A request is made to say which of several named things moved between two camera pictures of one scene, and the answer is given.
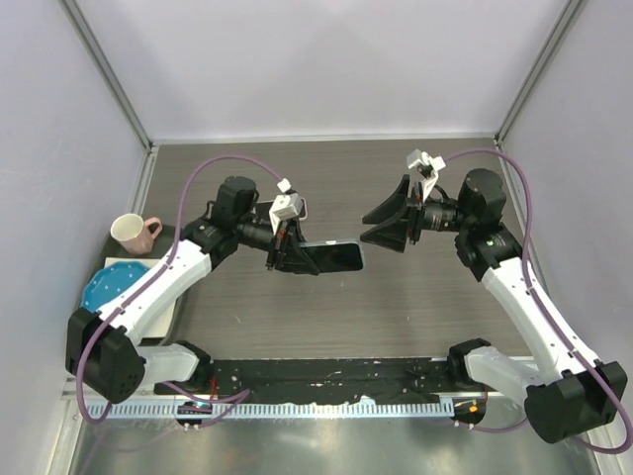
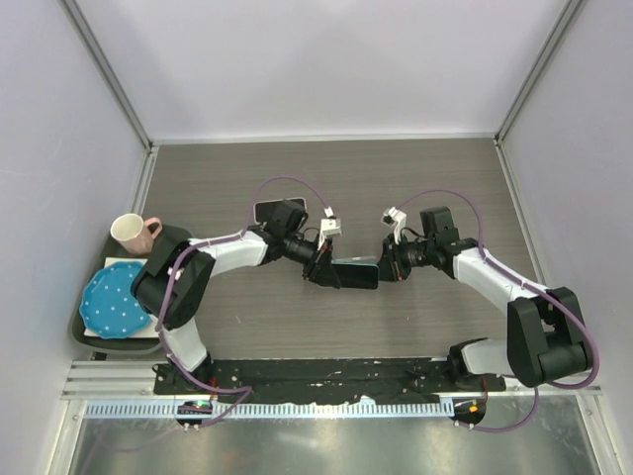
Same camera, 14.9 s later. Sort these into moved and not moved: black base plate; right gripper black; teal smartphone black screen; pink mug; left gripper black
Moved: left gripper black; right gripper black; teal smartphone black screen
Not moved: pink mug; black base plate
